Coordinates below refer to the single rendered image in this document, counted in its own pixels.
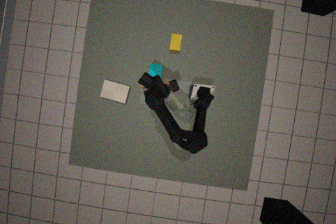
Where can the yellow rectangular block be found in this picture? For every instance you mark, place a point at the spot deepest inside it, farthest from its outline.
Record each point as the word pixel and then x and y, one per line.
pixel 175 43

